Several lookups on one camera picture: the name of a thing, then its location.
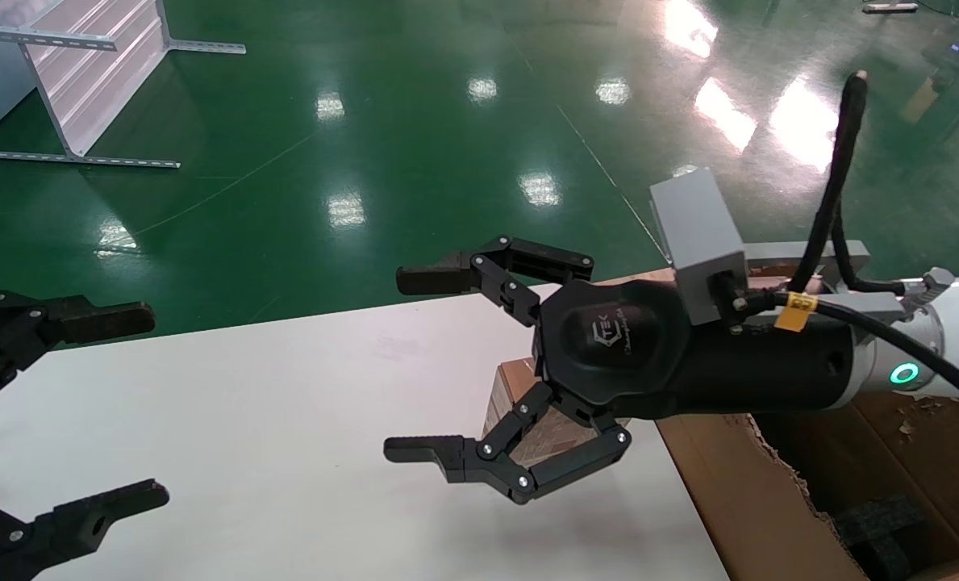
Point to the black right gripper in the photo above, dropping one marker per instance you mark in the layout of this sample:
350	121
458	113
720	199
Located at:
608	347

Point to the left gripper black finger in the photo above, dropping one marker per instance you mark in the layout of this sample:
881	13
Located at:
76	321
84	520

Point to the small taped cardboard box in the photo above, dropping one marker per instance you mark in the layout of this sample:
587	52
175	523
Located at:
515	379

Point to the big open cardboard box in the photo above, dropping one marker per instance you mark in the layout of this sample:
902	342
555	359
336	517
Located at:
753	492

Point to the grey metal partition stand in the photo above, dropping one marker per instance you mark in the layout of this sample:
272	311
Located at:
92	73

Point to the grey metal floor foot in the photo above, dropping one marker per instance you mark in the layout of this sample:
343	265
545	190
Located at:
890	6

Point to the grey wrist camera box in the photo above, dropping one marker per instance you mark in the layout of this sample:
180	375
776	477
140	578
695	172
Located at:
697	234

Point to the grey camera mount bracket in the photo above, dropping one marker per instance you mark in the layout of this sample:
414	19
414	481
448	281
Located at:
777	257

